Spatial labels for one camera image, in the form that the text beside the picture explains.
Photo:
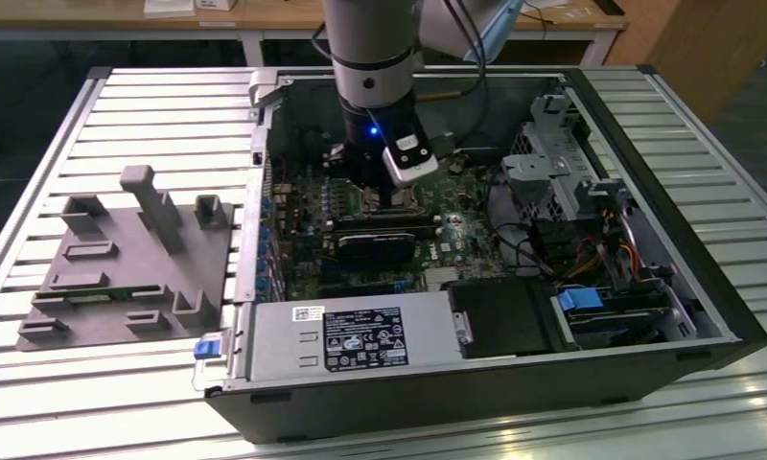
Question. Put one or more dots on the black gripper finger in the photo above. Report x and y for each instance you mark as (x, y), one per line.
(386, 195)

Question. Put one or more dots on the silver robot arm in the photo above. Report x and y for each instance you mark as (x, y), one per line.
(367, 52)

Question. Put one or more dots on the CPU socket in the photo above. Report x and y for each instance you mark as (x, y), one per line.
(406, 208)

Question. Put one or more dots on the black drive bay cover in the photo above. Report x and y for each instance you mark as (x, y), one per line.
(504, 316)

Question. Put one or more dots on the black RAM stick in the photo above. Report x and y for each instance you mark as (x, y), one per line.
(383, 221)

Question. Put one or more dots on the black graphics card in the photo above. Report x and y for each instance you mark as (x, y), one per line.
(376, 251)

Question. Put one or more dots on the green motherboard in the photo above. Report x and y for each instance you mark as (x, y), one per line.
(467, 239)

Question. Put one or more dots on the small silver heat sink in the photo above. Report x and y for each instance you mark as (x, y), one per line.
(444, 279)

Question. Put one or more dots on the grey metal drive cage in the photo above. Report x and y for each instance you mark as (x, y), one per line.
(550, 191)

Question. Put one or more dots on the silver power supply with label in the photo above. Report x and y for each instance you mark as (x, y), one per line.
(282, 345)

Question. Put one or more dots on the hard disk in blue carrier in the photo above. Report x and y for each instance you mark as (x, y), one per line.
(582, 299)

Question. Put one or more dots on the grey plastic parts rack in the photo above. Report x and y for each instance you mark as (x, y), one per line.
(133, 268)

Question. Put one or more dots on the blue case latch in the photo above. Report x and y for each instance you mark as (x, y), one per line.
(205, 349)

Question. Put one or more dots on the white box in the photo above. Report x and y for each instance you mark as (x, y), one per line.
(165, 7)

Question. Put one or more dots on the black open PC case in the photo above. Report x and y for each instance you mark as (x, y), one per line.
(422, 407)

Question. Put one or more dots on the wooden desk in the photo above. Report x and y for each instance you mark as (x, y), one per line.
(101, 21)

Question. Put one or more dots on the wooden cabinet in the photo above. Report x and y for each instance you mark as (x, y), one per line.
(710, 48)

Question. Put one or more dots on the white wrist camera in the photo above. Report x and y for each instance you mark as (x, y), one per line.
(412, 160)

